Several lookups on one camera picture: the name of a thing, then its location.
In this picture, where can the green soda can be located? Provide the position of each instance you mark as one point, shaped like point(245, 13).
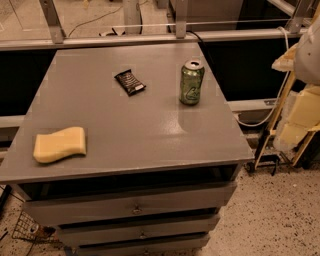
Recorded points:
point(192, 73)

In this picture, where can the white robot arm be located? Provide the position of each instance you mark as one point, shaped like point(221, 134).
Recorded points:
point(301, 110)

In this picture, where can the grey drawer cabinet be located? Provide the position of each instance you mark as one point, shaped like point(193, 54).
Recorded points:
point(149, 140)

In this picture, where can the black snack packet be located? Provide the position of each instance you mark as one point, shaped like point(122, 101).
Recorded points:
point(129, 82)

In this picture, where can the top drawer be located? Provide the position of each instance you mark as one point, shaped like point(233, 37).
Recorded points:
point(129, 203)

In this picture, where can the drawer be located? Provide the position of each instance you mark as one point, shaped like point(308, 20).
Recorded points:
point(129, 203)
point(147, 246)
point(138, 230)

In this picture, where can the yellow sponge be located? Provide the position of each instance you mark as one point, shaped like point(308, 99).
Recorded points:
point(58, 145)

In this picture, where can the bottom drawer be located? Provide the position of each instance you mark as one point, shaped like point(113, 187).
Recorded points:
point(147, 246)

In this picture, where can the middle drawer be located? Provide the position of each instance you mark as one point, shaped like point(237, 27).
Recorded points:
point(138, 230)

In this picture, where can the metal railing frame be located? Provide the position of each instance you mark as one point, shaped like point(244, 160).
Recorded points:
point(58, 24)

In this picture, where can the yellow wooden frame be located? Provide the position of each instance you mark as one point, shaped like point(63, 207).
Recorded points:
point(270, 130)

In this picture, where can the wire basket on floor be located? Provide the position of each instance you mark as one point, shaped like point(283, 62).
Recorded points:
point(27, 229)

